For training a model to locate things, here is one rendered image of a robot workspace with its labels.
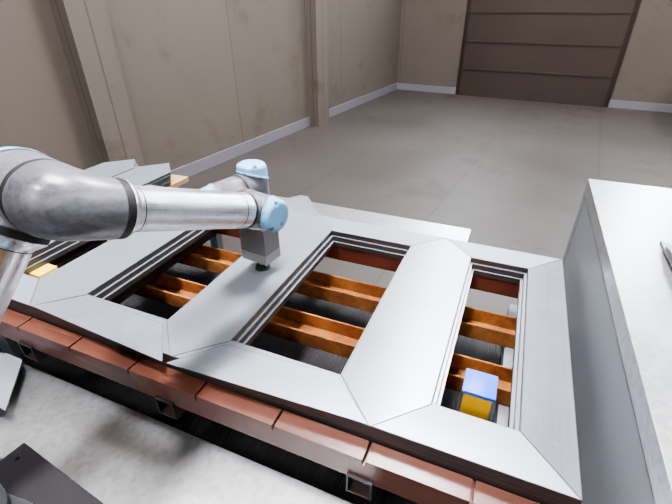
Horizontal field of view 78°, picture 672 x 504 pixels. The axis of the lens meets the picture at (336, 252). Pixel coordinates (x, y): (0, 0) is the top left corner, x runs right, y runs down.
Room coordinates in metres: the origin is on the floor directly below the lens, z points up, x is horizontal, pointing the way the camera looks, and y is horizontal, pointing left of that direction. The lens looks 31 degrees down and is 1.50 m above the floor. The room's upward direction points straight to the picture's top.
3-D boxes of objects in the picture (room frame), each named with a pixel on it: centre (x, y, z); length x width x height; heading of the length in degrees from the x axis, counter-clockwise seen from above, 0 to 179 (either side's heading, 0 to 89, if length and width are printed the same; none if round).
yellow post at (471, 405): (0.55, -0.27, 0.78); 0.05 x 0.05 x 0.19; 67
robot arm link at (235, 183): (0.90, 0.25, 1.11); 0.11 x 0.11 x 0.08; 53
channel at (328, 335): (0.97, 0.21, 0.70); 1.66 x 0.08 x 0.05; 67
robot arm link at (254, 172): (0.99, 0.21, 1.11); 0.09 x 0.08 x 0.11; 143
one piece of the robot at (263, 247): (1.00, 0.20, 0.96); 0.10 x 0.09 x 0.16; 150
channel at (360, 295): (1.16, 0.13, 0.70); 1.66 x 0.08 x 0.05; 67
